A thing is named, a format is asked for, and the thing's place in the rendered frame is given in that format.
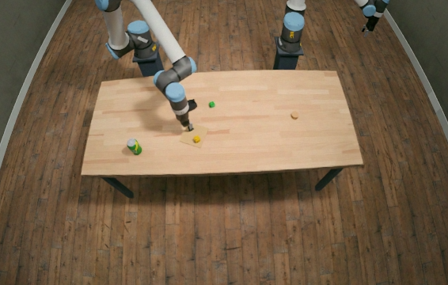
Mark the tan mat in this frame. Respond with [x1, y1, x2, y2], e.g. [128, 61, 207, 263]
[179, 123, 210, 150]

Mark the green can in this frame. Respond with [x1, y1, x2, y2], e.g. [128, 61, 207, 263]
[126, 137, 143, 157]

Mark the wooden table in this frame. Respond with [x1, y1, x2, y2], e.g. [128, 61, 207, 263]
[80, 70, 365, 200]

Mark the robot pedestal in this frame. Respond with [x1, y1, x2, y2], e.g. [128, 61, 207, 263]
[131, 41, 166, 78]
[272, 37, 305, 71]

